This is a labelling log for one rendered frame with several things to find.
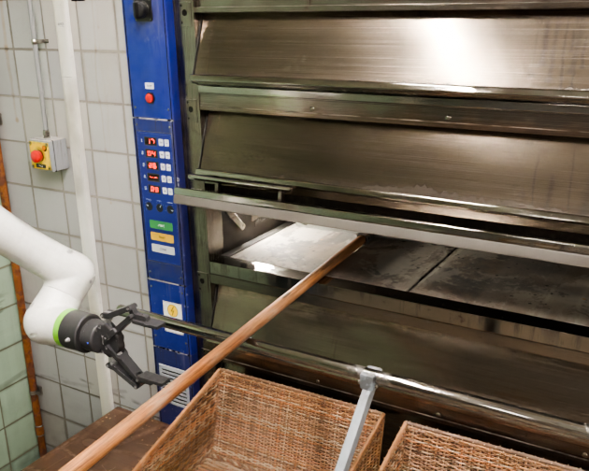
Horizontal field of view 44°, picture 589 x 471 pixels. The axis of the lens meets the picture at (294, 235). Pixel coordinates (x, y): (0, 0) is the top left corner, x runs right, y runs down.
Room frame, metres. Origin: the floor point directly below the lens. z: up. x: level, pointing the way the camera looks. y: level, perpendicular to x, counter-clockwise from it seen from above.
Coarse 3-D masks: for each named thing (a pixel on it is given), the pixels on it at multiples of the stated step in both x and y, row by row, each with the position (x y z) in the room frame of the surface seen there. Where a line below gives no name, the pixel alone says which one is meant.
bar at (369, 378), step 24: (144, 312) 1.68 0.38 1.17; (216, 336) 1.56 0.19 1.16; (288, 360) 1.45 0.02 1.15; (312, 360) 1.42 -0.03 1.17; (336, 360) 1.41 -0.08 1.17; (360, 384) 1.35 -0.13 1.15; (384, 384) 1.33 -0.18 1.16; (408, 384) 1.31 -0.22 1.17; (432, 384) 1.29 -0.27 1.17; (360, 408) 1.32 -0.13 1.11; (480, 408) 1.23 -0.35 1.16; (504, 408) 1.21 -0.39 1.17; (528, 408) 1.20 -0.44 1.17; (360, 432) 1.30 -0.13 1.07; (576, 432) 1.13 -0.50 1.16
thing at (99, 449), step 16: (352, 240) 2.10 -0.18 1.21; (336, 256) 1.97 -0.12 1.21; (320, 272) 1.86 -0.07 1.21; (304, 288) 1.76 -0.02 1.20; (272, 304) 1.64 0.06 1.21; (288, 304) 1.68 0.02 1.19; (256, 320) 1.55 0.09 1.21; (240, 336) 1.48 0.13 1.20; (208, 352) 1.40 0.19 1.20; (224, 352) 1.41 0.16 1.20; (192, 368) 1.33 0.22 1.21; (208, 368) 1.36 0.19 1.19; (176, 384) 1.27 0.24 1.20; (160, 400) 1.21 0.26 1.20; (128, 416) 1.16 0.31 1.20; (144, 416) 1.17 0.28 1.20; (112, 432) 1.11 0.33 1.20; (128, 432) 1.12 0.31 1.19; (96, 448) 1.06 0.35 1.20; (112, 448) 1.09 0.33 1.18; (80, 464) 1.02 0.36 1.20
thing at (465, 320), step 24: (216, 264) 2.02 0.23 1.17; (240, 264) 2.00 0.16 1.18; (264, 264) 1.99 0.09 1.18; (288, 288) 1.89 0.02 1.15; (312, 288) 1.85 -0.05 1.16; (336, 288) 1.81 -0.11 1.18; (360, 288) 1.80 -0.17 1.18; (384, 288) 1.79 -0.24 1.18; (408, 312) 1.70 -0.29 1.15; (432, 312) 1.67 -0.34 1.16; (456, 312) 1.64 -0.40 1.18; (480, 312) 1.62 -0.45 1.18; (504, 312) 1.62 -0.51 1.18; (528, 336) 1.55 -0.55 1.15; (552, 336) 1.52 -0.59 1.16; (576, 336) 1.49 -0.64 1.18
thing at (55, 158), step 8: (40, 136) 2.34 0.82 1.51; (56, 136) 2.33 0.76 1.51; (32, 144) 2.30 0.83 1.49; (40, 144) 2.28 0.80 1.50; (48, 144) 2.26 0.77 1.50; (56, 144) 2.28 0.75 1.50; (64, 144) 2.31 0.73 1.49; (48, 152) 2.26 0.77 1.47; (56, 152) 2.28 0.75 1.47; (64, 152) 2.30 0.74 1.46; (48, 160) 2.26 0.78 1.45; (56, 160) 2.28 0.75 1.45; (64, 160) 2.30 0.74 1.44; (40, 168) 2.28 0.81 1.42; (48, 168) 2.27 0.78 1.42; (56, 168) 2.27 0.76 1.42; (64, 168) 2.30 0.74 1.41
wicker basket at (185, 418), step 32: (224, 384) 1.95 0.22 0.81; (256, 384) 1.90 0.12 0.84; (192, 416) 1.84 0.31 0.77; (224, 416) 1.93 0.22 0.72; (256, 416) 1.88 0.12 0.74; (288, 416) 1.83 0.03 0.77; (320, 416) 1.79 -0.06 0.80; (352, 416) 1.74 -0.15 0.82; (384, 416) 1.70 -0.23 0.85; (160, 448) 1.72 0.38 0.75; (192, 448) 1.83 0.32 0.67; (224, 448) 1.90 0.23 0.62; (256, 448) 1.85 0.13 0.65; (288, 448) 1.80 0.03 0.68; (320, 448) 1.76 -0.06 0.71
